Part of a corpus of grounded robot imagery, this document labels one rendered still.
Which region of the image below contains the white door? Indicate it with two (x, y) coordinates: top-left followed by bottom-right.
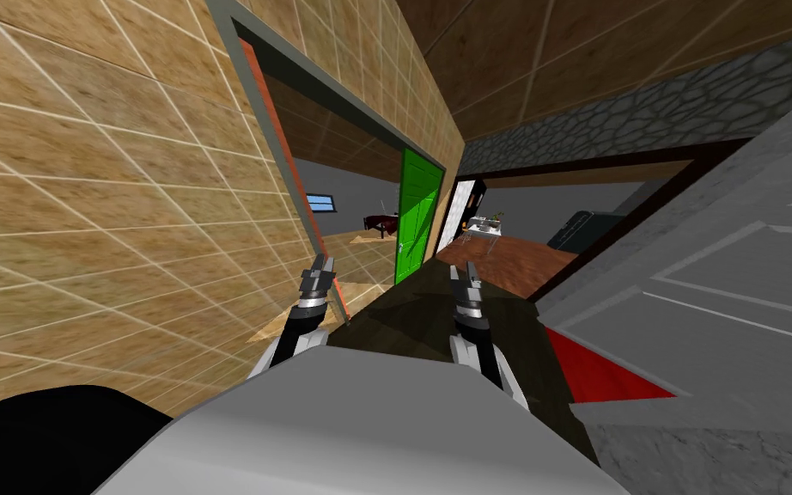
(436, 179), (477, 255)

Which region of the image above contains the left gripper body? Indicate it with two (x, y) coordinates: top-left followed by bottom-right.
(299, 268), (337, 302)

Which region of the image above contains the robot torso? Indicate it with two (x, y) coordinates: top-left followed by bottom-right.
(92, 345), (632, 495)

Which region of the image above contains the green door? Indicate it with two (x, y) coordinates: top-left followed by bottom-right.
(393, 147), (448, 287)

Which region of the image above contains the grey panelled door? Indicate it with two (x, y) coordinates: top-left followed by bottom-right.
(536, 81), (792, 431)

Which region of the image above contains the dark red table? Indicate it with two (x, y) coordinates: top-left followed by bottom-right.
(362, 212), (401, 241)

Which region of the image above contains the white table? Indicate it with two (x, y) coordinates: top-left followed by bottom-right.
(461, 212), (507, 256)

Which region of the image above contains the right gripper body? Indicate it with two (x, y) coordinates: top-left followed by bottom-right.
(452, 280), (486, 321)

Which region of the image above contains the dark green sofa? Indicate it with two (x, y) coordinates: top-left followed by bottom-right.
(546, 209), (629, 256)

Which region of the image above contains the orange door leaf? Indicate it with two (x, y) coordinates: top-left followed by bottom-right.
(237, 37), (351, 325)

